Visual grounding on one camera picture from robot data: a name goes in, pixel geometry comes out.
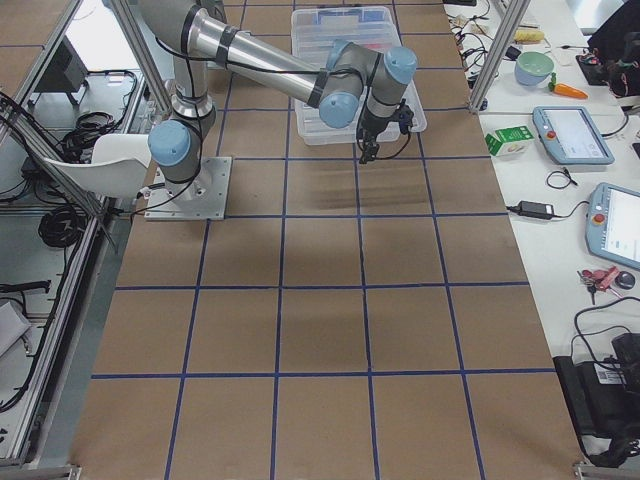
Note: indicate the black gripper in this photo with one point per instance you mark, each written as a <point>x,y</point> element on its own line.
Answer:
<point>372,124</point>

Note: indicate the clear plastic box lid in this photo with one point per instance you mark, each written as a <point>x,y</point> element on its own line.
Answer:
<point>310,125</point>

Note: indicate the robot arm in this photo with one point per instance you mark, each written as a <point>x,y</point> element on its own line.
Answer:
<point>357,86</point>

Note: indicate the clear plastic storage box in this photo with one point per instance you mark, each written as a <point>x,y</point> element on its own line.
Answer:
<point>313,31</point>

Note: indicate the blue plastic tray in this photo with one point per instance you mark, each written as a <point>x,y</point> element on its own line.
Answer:
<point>350,17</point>

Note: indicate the green white carton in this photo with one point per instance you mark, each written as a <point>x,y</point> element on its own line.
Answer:
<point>509,141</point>

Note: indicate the black power adapter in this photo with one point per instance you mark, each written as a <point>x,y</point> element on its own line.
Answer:
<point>535,210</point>

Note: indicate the green bowl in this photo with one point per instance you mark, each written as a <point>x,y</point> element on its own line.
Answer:
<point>532,68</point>

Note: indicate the teach pendant upper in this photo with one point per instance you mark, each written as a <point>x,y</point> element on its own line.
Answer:
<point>570,137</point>

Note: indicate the teach pendant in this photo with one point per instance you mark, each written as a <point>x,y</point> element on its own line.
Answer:
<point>570,137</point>
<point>612,225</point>

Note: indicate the toy carrot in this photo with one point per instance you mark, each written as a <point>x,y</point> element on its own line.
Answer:
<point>565,90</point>

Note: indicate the white chair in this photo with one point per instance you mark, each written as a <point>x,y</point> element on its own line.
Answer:
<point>118,166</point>

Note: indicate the teach pendant lower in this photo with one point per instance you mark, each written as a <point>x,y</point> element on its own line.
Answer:
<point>612,225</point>

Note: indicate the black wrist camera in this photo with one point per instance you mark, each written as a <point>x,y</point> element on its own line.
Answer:
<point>404,118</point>

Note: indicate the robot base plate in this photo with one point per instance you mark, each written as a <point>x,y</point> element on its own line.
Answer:
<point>205,198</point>

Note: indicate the aluminium frame post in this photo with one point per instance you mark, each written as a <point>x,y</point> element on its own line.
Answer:
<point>503,38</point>

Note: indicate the black device with cables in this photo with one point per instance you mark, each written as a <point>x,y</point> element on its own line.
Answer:
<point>603,399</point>

